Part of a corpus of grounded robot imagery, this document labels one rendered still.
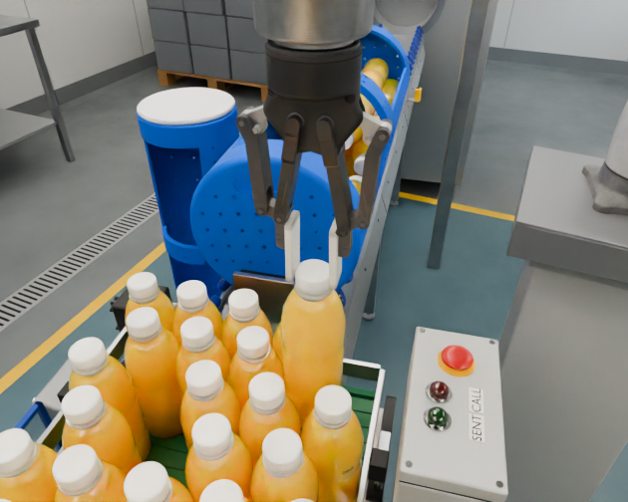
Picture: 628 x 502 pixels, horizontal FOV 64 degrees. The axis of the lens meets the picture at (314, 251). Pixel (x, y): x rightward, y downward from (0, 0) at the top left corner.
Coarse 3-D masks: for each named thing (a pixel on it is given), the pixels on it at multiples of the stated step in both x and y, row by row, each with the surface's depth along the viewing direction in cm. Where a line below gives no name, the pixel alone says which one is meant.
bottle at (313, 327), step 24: (288, 312) 53; (312, 312) 52; (336, 312) 53; (288, 336) 54; (312, 336) 52; (336, 336) 54; (288, 360) 56; (312, 360) 54; (336, 360) 56; (288, 384) 59; (312, 384) 57; (336, 384) 59; (312, 408) 60
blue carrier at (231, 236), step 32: (384, 32) 137; (384, 96) 109; (224, 160) 75; (320, 160) 75; (384, 160) 99; (224, 192) 77; (320, 192) 73; (352, 192) 77; (192, 224) 82; (224, 224) 81; (256, 224) 79; (320, 224) 76; (224, 256) 85; (256, 256) 83; (320, 256) 80; (352, 256) 78
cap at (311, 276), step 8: (304, 264) 52; (312, 264) 52; (320, 264) 52; (328, 264) 52; (296, 272) 51; (304, 272) 51; (312, 272) 51; (320, 272) 51; (328, 272) 51; (296, 280) 52; (304, 280) 50; (312, 280) 50; (320, 280) 50; (328, 280) 51; (304, 288) 51; (312, 288) 51; (320, 288) 51; (328, 288) 52
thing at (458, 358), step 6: (450, 348) 59; (456, 348) 59; (462, 348) 59; (444, 354) 58; (450, 354) 58; (456, 354) 58; (462, 354) 58; (468, 354) 58; (444, 360) 58; (450, 360) 57; (456, 360) 57; (462, 360) 57; (468, 360) 57; (450, 366) 57; (456, 366) 57; (462, 366) 57; (468, 366) 57
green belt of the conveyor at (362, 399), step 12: (360, 396) 79; (372, 396) 79; (360, 408) 77; (372, 408) 77; (360, 420) 75; (156, 444) 72; (168, 444) 72; (180, 444) 72; (156, 456) 71; (168, 456) 71; (180, 456) 71; (168, 468) 69; (180, 468) 69; (180, 480) 68
